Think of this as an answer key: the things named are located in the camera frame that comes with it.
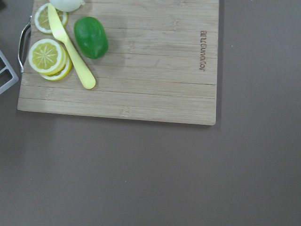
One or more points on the bamboo cutting board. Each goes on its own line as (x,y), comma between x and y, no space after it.
(161,64)

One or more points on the lemon slice under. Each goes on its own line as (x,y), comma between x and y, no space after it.
(62,72)

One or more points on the green lime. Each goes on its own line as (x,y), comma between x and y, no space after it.
(91,37)

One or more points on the lemon slice front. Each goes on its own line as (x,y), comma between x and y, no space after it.
(47,56)

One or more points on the lemon slice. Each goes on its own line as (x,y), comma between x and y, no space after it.
(47,56)
(42,22)

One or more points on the yellow plastic knife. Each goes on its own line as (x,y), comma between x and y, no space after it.
(84,74)

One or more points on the white onion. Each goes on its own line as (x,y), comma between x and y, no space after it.
(67,5)

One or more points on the lemon slice top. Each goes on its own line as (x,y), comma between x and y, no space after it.
(42,22)

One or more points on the metal board handle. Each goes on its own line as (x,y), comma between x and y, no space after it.
(24,44)

